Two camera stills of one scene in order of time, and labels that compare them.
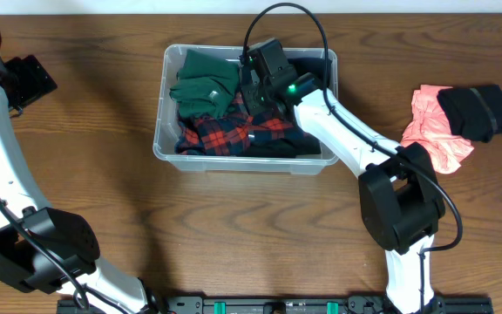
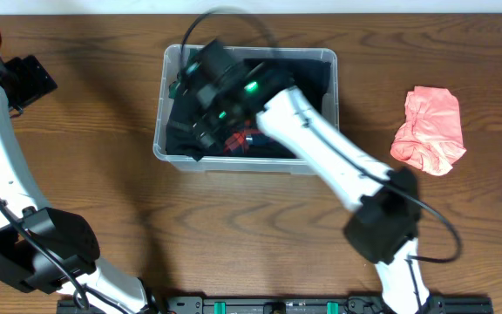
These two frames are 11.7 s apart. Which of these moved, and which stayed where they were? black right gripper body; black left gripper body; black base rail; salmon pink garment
Moved: black right gripper body
Stayed: salmon pink garment; black left gripper body; black base rail
